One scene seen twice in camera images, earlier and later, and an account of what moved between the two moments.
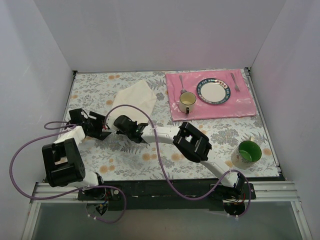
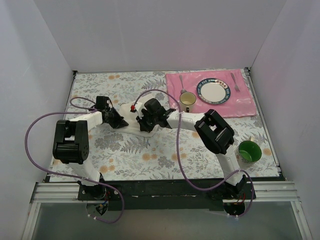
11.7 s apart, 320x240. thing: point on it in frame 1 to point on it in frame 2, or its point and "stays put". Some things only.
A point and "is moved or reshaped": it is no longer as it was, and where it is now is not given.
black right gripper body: [139, 129] to [145, 122]
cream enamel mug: [186, 102] stays put
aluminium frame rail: [266, 192] stays put
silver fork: [237, 88] stays put
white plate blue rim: [213, 91] stays put
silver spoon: [183, 90] stays put
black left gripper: [97, 125] to [114, 120]
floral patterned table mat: [116, 156] stays put
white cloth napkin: [139, 95] is moved or reshaped
